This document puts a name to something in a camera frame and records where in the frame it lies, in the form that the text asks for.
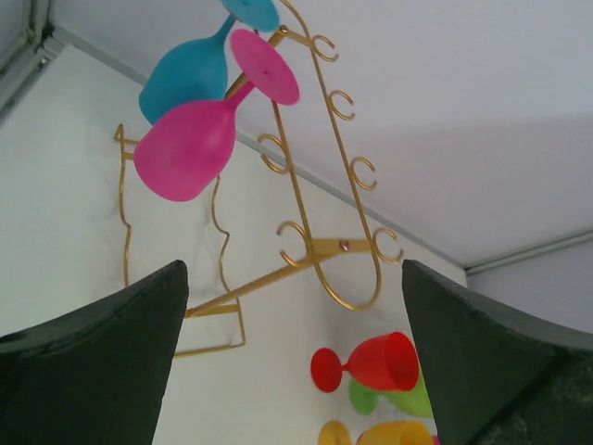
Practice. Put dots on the cyan plastic wine glass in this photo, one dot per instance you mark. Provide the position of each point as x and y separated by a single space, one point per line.
197 69

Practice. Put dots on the green plastic wine glass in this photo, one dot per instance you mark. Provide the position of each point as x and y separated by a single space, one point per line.
415 402

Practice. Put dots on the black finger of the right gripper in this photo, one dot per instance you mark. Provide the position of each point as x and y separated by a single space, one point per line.
494 374

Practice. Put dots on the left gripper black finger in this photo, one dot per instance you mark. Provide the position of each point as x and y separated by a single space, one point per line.
96 375

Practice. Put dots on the orange plastic wine glass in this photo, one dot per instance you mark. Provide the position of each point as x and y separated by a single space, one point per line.
397 433

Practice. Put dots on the red plastic wine glass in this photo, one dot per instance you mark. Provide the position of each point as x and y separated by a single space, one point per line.
385 363

